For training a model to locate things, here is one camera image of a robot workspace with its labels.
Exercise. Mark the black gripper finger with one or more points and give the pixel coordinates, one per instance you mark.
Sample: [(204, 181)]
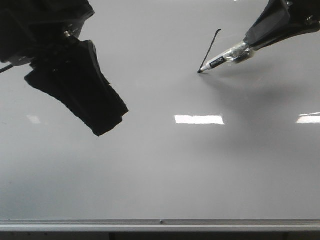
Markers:
[(283, 19)]

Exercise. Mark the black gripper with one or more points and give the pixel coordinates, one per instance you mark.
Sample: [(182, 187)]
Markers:
[(29, 28)]

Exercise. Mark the white whiteboard surface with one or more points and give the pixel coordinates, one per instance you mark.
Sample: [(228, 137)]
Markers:
[(241, 141)]

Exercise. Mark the grey aluminium whiteboard frame rail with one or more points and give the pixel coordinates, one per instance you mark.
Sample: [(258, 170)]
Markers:
[(162, 225)]

